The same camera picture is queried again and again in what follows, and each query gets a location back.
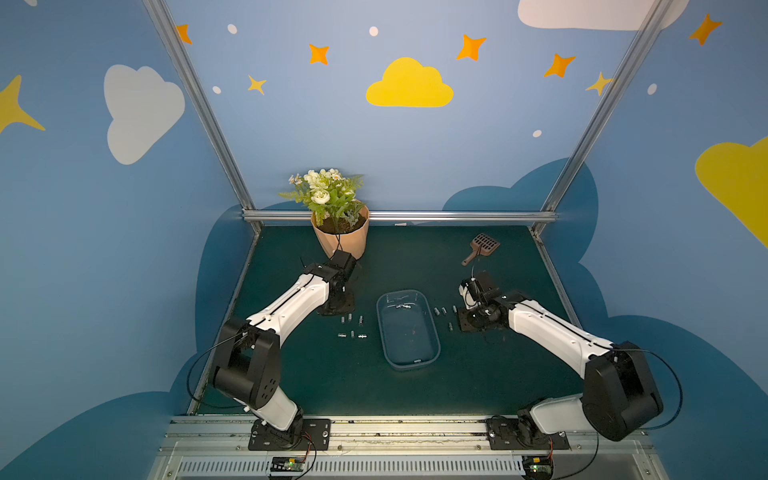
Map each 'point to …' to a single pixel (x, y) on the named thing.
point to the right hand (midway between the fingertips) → (465, 318)
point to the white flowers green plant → (328, 193)
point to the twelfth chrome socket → (342, 335)
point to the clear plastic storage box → (408, 329)
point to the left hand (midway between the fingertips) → (342, 305)
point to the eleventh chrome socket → (450, 326)
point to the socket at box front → (417, 360)
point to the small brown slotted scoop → (482, 245)
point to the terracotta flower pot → (345, 232)
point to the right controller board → (537, 467)
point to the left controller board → (287, 465)
